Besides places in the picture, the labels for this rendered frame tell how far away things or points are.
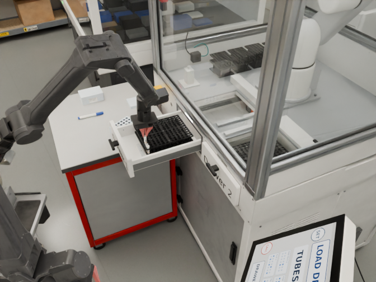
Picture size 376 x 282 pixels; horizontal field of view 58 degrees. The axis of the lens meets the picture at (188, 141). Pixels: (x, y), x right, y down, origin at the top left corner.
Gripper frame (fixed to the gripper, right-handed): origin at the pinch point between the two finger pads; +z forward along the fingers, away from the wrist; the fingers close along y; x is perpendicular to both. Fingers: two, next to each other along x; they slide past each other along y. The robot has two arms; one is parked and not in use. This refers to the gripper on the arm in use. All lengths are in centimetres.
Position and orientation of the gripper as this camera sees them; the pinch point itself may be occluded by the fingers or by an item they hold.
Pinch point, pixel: (144, 134)
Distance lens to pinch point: 146.7
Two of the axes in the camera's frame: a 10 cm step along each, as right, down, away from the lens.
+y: -9.3, 1.9, -3.0
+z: -0.7, 7.4, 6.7
